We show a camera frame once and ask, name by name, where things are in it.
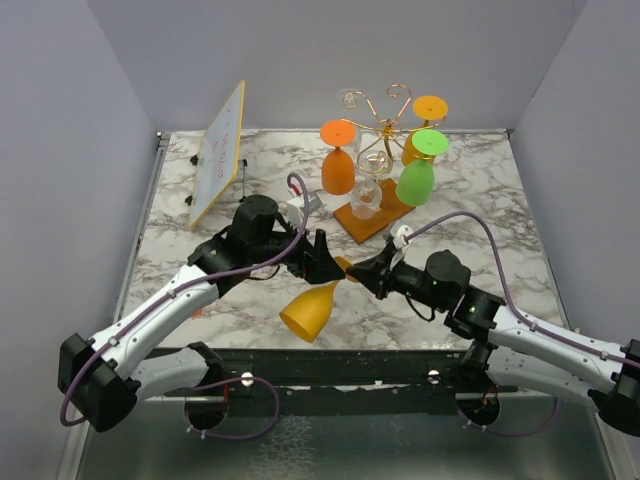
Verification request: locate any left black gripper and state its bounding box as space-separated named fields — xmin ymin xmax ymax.
xmin=249 ymin=216 xmax=346 ymax=284

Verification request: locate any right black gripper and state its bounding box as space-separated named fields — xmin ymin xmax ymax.
xmin=347 ymin=244 xmax=448 ymax=311

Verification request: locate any yellow plastic goblet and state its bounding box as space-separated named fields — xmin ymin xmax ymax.
xmin=401 ymin=96 xmax=448 ymax=166
xmin=279 ymin=280 xmax=339 ymax=343

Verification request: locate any clear wine glass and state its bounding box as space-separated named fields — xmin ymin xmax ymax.
xmin=350 ymin=151 xmax=391 ymax=220
xmin=336 ymin=88 xmax=362 ymax=110

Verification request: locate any orange plastic goblet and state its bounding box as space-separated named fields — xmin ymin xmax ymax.
xmin=320 ymin=119 xmax=356 ymax=195

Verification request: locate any green plastic goblet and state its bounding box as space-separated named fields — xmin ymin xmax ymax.
xmin=396 ymin=129 xmax=449 ymax=207

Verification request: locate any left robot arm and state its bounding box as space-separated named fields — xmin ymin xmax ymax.
xmin=57 ymin=194 xmax=344 ymax=432

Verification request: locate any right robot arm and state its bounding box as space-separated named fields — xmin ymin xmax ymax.
xmin=347 ymin=250 xmax=639 ymax=436

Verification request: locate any small whiteboard on easel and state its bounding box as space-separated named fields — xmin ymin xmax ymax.
xmin=188 ymin=80 xmax=246 ymax=229

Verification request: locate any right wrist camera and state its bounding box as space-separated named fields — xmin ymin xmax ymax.
xmin=384 ymin=221 xmax=413 ymax=270

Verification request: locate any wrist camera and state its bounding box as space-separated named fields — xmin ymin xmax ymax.
xmin=384 ymin=221 xmax=413 ymax=270
xmin=286 ymin=193 xmax=323 ymax=227

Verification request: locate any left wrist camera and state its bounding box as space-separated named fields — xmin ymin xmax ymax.
xmin=286 ymin=193 xmax=323 ymax=227

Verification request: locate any gold wire glass rack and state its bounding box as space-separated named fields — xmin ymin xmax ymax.
xmin=320 ymin=84 xmax=449 ymax=245

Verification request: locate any black mounting rail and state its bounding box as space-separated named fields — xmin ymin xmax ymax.
xmin=167 ymin=348 xmax=497 ymax=417

